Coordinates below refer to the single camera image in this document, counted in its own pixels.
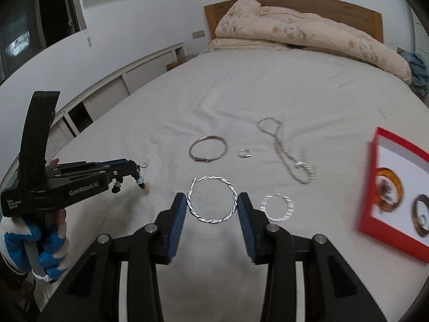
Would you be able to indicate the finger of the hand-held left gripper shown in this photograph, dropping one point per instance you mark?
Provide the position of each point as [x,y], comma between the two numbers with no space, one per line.
[83,166]
[124,172]

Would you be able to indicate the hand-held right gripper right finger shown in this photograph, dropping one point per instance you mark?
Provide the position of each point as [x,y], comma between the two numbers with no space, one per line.
[245,231]

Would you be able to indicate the plain silver bangle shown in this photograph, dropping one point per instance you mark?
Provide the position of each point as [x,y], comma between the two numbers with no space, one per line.
[201,159]

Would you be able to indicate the wall socket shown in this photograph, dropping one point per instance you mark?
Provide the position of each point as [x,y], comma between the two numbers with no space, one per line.
[198,34]

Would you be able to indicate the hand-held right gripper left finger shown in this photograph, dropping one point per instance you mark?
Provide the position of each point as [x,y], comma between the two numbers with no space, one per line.
[178,231]

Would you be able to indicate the beige floral duvet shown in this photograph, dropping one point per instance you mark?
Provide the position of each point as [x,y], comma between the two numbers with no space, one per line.
[301,26]

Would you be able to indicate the dark brown bangle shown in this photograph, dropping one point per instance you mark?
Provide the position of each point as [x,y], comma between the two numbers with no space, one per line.
[415,208]

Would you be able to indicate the red jewelry box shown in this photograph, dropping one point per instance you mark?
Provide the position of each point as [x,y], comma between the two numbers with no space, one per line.
[372,221]

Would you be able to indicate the blue cloth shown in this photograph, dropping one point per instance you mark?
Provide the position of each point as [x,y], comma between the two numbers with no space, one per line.
[417,67]

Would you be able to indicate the low white wall cabinet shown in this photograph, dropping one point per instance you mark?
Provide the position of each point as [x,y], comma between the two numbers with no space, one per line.
[110,90]

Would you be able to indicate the bed with white sheet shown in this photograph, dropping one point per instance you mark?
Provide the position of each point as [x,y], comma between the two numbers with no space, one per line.
[234,100]

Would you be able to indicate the dark window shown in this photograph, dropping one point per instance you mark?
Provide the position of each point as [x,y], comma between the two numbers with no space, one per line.
[50,10]

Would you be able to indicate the person's left hand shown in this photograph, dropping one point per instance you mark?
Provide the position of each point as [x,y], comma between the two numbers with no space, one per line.
[50,258]

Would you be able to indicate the amber bangle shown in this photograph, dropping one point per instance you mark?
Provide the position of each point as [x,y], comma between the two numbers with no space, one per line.
[398,187]

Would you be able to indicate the wooden headboard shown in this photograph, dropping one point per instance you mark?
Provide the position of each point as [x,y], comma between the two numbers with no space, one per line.
[214,13]

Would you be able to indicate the beaded dangle earring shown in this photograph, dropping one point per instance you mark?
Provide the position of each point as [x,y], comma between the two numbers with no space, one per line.
[143,183]

